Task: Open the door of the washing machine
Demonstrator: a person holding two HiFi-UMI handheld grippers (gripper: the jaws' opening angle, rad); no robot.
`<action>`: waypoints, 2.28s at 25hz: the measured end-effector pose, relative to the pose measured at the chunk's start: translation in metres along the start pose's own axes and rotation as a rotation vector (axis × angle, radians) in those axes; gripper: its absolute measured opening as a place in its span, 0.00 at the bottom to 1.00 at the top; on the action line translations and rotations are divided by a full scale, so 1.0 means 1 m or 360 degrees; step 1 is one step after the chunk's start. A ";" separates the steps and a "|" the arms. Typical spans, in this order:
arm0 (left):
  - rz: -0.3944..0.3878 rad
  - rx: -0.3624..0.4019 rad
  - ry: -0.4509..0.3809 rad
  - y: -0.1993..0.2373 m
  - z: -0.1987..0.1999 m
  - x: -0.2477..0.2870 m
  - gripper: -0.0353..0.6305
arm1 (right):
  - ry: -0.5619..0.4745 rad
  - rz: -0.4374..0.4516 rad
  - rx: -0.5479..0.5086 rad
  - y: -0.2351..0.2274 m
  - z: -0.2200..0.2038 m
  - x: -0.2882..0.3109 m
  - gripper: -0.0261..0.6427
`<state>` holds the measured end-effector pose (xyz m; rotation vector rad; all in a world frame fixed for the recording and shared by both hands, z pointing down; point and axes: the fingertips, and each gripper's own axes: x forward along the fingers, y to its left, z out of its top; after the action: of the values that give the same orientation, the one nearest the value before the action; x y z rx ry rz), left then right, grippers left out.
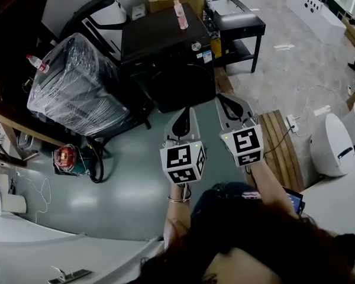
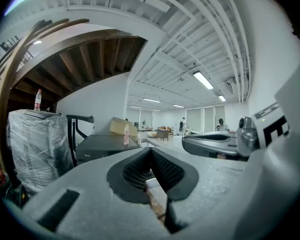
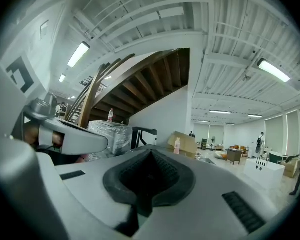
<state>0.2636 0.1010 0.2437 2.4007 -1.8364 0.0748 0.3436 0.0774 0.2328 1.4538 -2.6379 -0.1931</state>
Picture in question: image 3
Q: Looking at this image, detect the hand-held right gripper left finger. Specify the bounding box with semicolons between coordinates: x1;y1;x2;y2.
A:
54;147;155;239

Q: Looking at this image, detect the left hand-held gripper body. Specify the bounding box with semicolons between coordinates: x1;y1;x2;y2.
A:
0;55;66;157

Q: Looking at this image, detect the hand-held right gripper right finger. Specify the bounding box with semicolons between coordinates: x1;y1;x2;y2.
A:
137;147;282;240

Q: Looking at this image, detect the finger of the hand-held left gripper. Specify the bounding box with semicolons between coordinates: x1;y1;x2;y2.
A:
56;120;110;157

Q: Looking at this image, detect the person's left hand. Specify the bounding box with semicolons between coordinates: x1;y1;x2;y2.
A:
23;124;66;149

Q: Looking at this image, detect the plastic-wrapped grey appliance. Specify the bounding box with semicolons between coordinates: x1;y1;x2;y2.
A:
88;120;134;158

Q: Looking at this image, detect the small wooden cabinet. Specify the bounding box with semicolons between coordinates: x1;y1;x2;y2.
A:
225;148;243;166

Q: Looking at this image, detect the large brown cardboard box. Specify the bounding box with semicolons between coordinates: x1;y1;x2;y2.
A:
166;130;198;159

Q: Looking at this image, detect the pink bottle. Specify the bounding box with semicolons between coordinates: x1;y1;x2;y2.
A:
173;138;182;155

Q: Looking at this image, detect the white bathtub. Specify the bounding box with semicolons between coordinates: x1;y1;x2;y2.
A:
243;158;286;190

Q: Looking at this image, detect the white black-trimmed appliance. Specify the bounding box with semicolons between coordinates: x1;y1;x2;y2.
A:
131;126;158;150

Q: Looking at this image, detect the dark green bathtub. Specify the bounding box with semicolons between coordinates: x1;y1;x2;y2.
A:
269;151;289;165

